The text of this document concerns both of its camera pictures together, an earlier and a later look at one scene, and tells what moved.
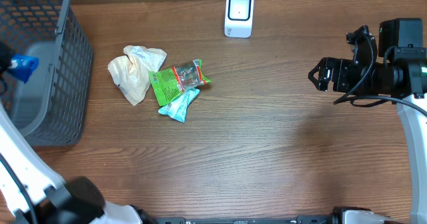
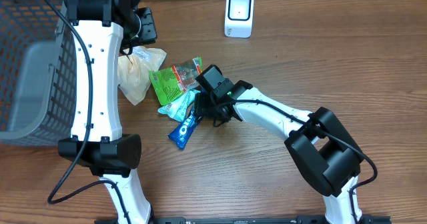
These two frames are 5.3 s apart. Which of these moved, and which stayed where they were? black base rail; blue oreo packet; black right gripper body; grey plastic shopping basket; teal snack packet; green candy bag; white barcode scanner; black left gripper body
Moved: blue oreo packet; black left gripper body; black right gripper body
Stayed: black base rail; teal snack packet; white barcode scanner; grey plastic shopping basket; green candy bag
